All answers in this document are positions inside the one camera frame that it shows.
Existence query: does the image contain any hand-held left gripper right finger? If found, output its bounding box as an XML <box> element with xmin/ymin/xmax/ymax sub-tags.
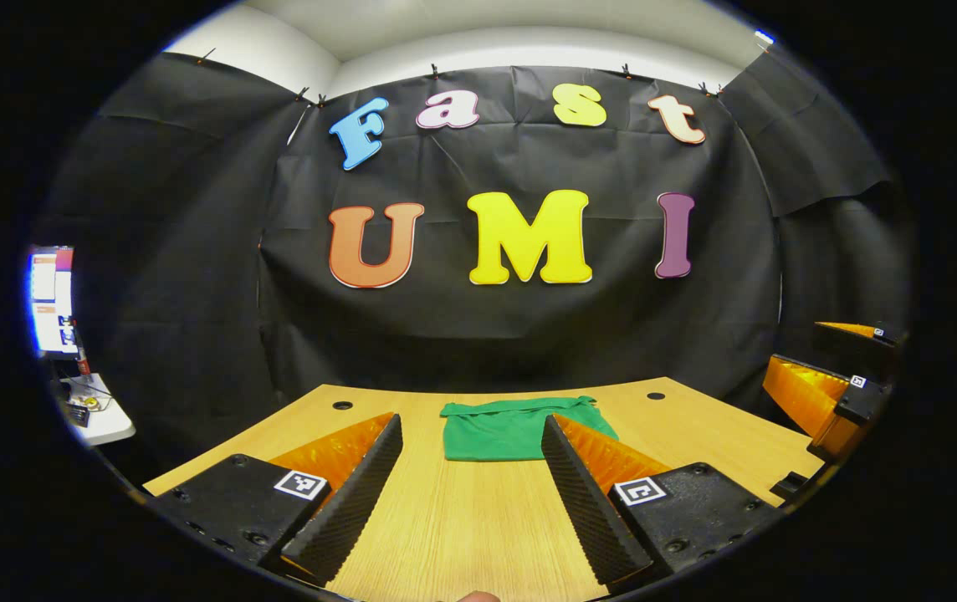
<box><xmin>540</xmin><ymin>412</ymin><xmax>785</xmax><ymax>595</ymax></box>

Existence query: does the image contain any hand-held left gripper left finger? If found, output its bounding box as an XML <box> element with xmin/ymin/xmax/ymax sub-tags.
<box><xmin>146</xmin><ymin>412</ymin><xmax>405</xmax><ymax>587</ymax></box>

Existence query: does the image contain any green T-shirt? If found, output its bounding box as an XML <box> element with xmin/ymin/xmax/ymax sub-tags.
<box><xmin>440</xmin><ymin>395</ymin><xmax>621</xmax><ymax>463</ymax></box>

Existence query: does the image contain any black backdrop cloth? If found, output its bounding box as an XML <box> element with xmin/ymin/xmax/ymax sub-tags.
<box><xmin>31</xmin><ymin>52</ymin><xmax>919</xmax><ymax>469</ymax></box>

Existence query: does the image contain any white side desk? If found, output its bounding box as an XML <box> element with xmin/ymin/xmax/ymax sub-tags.
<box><xmin>60</xmin><ymin>373</ymin><xmax>137</xmax><ymax>446</ymax></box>

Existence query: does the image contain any computer monitor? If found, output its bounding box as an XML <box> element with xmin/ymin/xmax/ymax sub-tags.
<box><xmin>26</xmin><ymin>244</ymin><xmax>77</xmax><ymax>357</ymax></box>

